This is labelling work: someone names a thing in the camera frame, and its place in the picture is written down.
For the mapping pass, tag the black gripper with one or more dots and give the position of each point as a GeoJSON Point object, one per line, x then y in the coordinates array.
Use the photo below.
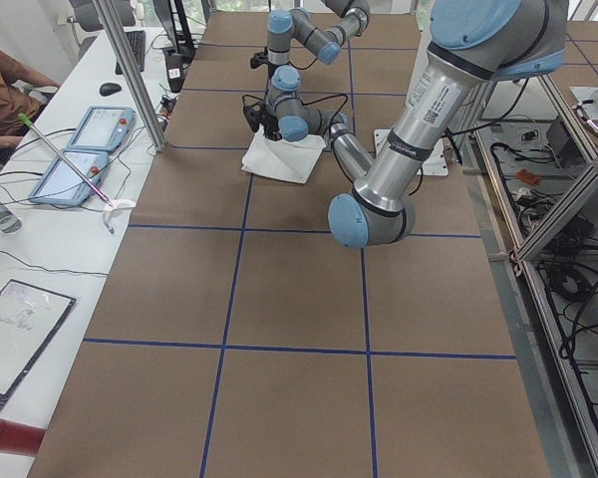
{"type": "Point", "coordinates": [271, 130]}

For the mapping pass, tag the white long-sleeve printed shirt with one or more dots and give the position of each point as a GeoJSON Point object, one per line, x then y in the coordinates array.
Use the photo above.
{"type": "Point", "coordinates": [283, 160]}

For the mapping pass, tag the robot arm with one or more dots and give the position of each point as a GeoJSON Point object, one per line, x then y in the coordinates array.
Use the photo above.
{"type": "Point", "coordinates": [283, 26]}
{"type": "Point", "coordinates": [472, 42]}

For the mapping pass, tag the black keyboard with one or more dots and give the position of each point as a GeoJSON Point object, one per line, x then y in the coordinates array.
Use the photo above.
{"type": "Point", "coordinates": [137, 45]}

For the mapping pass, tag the upper blue teach pendant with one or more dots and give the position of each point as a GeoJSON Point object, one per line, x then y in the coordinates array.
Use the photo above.
{"type": "Point", "coordinates": [103, 128]}

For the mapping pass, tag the blue teach pendant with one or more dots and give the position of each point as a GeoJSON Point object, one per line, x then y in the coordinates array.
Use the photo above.
{"type": "Point", "coordinates": [60, 185]}
{"type": "Point", "coordinates": [103, 128]}

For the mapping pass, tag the white curved hook tool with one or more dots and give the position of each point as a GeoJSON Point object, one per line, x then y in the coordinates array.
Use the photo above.
{"type": "Point", "coordinates": [113, 206]}

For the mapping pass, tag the black computer mouse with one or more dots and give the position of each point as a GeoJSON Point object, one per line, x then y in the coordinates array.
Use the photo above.
{"type": "Point", "coordinates": [109, 88]}

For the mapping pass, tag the lower blue teach pendant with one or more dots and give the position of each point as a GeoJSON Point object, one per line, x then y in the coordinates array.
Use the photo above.
{"type": "Point", "coordinates": [60, 185]}

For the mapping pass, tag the person in brown shirt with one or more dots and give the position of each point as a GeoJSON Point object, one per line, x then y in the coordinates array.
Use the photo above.
{"type": "Point", "coordinates": [14, 102]}

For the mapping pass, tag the black framed document sleeve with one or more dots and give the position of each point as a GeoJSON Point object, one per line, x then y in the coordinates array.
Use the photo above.
{"type": "Point", "coordinates": [30, 316]}

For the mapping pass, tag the red cylinder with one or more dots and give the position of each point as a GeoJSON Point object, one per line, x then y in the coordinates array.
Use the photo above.
{"type": "Point", "coordinates": [20, 439]}

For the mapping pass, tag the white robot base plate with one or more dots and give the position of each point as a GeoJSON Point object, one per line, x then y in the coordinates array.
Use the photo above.
{"type": "Point", "coordinates": [434, 162]}

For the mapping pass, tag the grey aluminium frame post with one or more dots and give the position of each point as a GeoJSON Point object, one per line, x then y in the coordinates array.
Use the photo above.
{"type": "Point", "coordinates": [112, 23]}

